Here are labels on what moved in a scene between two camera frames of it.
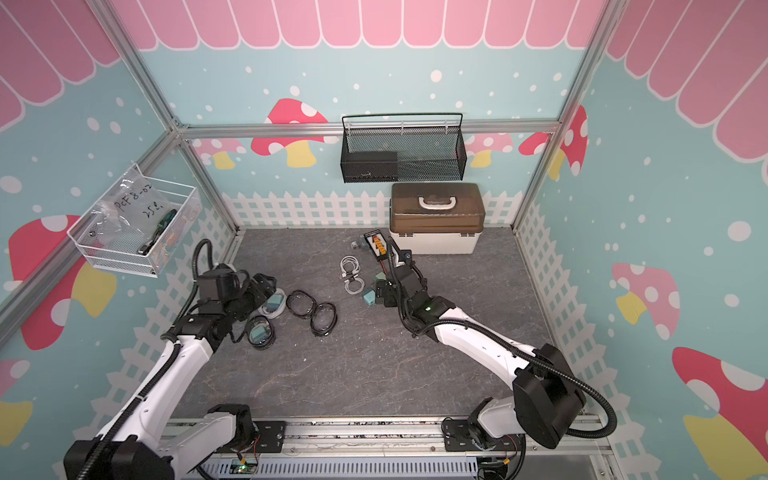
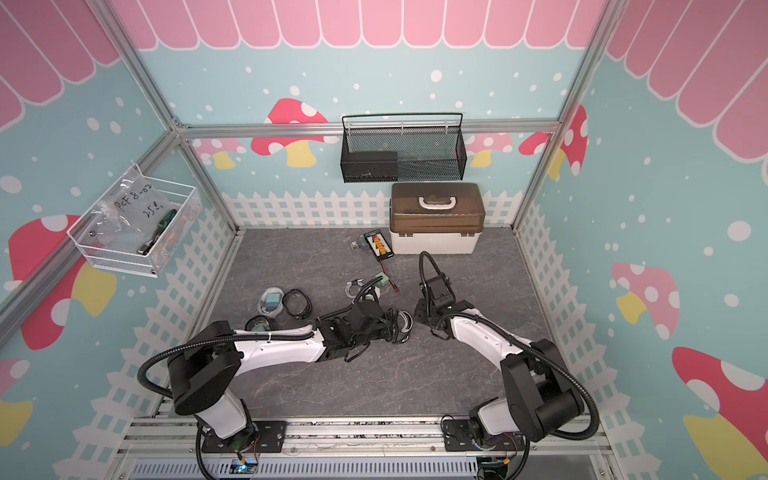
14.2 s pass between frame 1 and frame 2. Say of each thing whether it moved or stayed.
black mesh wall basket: stayed
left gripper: moved
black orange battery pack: stayed
